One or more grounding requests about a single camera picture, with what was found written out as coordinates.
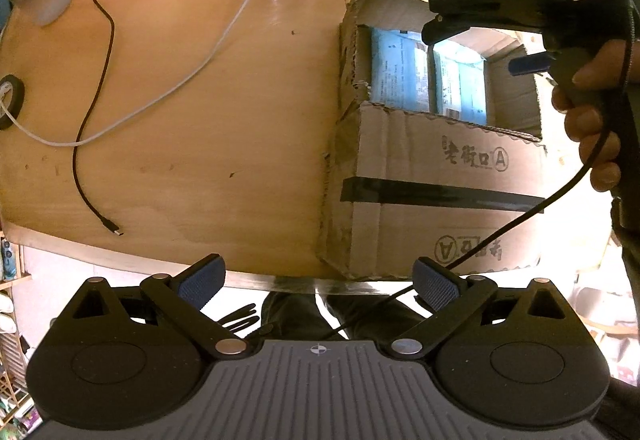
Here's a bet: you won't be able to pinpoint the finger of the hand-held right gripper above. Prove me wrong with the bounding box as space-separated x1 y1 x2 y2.
506 51 551 77
421 14 548 45

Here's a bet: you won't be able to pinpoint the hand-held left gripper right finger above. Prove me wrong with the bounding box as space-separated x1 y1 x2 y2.
385 256 569 363

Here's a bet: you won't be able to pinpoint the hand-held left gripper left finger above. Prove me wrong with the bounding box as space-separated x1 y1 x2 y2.
66 253 256 364

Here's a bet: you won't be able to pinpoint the cardboard box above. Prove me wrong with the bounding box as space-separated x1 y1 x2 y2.
317 0 553 282

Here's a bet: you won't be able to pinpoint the blue wet wipes packet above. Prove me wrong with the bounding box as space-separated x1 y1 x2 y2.
370 27 434 114
432 47 489 125

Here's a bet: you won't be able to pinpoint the person's right hand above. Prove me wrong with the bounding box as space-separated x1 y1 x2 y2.
551 38 640 194

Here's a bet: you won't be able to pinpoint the person's right leg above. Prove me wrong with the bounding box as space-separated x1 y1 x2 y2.
325 294 417 342

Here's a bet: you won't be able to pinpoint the person's leg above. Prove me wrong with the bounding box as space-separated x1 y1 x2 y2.
260 292 322 342
325 294 417 342

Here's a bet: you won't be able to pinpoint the person's left leg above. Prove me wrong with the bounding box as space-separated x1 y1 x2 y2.
260 292 322 342

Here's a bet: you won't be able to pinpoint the wooden desk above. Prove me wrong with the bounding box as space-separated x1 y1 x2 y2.
0 0 640 296

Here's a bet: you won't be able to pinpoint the wooden chair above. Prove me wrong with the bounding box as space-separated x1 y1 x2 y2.
570 270 640 338

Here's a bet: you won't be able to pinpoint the wooden shoe rack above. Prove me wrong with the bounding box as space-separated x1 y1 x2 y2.
0 230 37 423

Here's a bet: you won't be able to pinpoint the black tape roll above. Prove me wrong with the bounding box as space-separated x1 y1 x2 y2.
0 74 27 130

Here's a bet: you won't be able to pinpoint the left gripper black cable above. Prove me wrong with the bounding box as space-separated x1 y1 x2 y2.
219 303 274 337

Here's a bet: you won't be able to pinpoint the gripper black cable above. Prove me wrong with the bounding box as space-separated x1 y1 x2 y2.
320 0 638 342
219 303 274 337

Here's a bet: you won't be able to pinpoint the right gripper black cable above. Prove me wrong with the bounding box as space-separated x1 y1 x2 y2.
320 0 638 342

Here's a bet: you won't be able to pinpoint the thin black usb cable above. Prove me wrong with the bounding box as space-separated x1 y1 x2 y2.
74 0 151 237

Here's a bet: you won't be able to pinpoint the white cable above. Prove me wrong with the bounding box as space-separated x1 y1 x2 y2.
0 0 299 148

